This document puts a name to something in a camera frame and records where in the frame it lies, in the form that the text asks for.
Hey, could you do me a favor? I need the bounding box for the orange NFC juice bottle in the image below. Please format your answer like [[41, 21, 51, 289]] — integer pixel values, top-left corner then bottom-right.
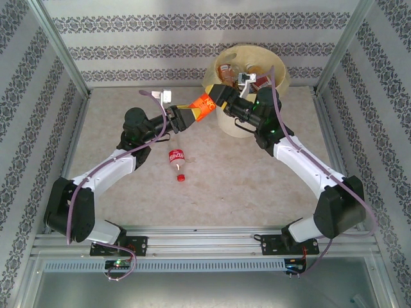
[[188, 92, 216, 124]]

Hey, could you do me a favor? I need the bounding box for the left circuit board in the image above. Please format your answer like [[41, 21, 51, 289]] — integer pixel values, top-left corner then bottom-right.
[[105, 259, 132, 270]]

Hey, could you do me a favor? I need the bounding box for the red label cola bottle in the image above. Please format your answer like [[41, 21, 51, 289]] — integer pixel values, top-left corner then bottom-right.
[[168, 149, 187, 176]]

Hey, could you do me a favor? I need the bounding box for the aluminium right side rail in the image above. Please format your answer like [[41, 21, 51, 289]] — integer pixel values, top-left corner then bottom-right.
[[313, 89, 380, 232]]

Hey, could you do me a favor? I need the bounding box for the aluminium right frame post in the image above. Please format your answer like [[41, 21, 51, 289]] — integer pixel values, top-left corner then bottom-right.
[[314, 0, 376, 96]]

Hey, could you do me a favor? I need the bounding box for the aluminium left side rail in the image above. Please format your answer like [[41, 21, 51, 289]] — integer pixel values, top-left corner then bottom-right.
[[41, 91, 92, 237]]

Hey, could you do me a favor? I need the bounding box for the grey slotted cable duct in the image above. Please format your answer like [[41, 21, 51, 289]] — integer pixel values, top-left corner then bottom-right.
[[42, 258, 308, 273]]

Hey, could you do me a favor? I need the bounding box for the right circuit board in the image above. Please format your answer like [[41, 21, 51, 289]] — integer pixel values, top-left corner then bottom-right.
[[284, 258, 306, 276]]

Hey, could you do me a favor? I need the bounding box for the circuit board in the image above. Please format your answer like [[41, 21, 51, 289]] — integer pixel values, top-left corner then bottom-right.
[[105, 259, 132, 270], [284, 258, 306, 276]]

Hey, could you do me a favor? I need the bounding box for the aluminium frame post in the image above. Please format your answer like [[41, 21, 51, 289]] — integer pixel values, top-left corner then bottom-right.
[[27, 0, 91, 97], [314, 0, 376, 96]]

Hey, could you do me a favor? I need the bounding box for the aluminium left frame post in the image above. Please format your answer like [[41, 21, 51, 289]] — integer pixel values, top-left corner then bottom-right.
[[27, 0, 91, 97]]

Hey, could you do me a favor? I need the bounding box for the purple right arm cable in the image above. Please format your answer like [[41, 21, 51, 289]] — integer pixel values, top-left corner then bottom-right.
[[256, 65, 380, 276]]

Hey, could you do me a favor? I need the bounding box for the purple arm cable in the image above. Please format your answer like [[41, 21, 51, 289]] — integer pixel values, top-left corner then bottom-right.
[[66, 89, 168, 282], [256, 65, 380, 276]]

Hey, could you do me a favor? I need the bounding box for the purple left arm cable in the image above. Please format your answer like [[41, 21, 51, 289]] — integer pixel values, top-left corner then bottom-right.
[[66, 89, 168, 282]]

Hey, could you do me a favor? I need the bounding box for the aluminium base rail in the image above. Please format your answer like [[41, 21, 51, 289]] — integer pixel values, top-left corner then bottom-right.
[[31, 225, 378, 257]]

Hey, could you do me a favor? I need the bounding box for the white plastic bin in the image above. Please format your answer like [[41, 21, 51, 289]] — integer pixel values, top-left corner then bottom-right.
[[214, 44, 286, 139]]

